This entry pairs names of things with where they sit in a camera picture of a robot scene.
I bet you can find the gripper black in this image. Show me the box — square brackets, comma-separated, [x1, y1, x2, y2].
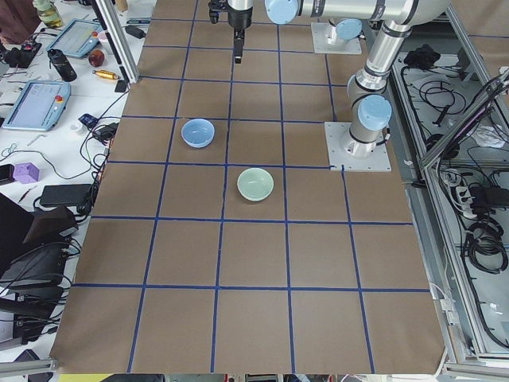
[227, 8, 252, 64]

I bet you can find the green bowl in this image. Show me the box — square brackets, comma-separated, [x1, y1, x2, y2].
[237, 168, 274, 202]

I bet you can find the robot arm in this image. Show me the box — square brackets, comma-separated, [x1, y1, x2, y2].
[264, 0, 449, 72]
[342, 20, 412, 158]

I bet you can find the blue bowl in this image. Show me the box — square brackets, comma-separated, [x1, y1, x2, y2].
[181, 119, 216, 149]

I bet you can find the pink lidded cup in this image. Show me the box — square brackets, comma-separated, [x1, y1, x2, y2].
[98, 31, 110, 49]

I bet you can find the yellow brass cylinder tool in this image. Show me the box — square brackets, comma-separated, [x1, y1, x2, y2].
[92, 70, 120, 80]

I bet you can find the red apple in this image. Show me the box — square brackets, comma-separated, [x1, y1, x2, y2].
[88, 49, 105, 68]

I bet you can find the far teach pendant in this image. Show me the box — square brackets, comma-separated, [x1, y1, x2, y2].
[46, 18, 103, 58]

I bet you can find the teach pendant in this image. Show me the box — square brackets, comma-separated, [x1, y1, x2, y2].
[46, 18, 103, 58]
[2, 80, 71, 131]

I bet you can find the black water bottle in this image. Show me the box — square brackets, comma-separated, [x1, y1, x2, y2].
[48, 49, 77, 82]

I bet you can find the near teach pendant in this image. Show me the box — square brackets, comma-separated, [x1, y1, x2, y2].
[2, 80, 71, 131]

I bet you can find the black power adapter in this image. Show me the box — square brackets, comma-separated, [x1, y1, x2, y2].
[39, 184, 91, 208]

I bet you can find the purple plastic box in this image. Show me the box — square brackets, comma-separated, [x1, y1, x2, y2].
[13, 162, 40, 184]

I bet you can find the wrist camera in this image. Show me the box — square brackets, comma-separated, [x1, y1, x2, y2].
[208, 0, 228, 24]

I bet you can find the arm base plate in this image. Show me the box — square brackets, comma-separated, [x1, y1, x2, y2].
[311, 18, 362, 55]
[324, 122, 391, 172]

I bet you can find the aluminium frame post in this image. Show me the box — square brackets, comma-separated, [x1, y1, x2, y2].
[91, 0, 139, 84]

